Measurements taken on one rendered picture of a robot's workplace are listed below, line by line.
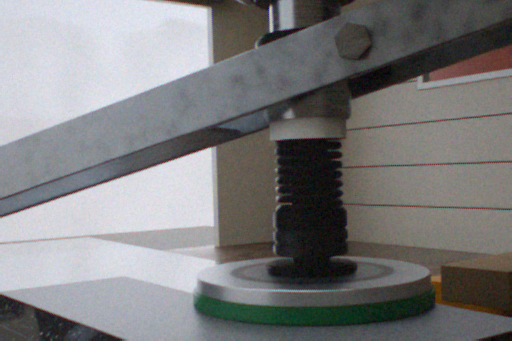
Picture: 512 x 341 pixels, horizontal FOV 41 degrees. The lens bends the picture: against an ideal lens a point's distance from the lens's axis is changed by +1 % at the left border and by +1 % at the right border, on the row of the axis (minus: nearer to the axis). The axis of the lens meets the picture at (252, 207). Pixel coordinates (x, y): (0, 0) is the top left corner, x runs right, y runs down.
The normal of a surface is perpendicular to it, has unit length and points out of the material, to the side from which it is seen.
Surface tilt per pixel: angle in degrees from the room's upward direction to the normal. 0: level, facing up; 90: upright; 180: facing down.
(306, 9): 90
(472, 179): 90
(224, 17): 90
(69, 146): 90
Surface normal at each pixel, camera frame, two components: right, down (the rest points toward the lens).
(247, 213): 0.58, 0.03
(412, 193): -0.82, 0.05
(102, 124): -0.33, 0.06
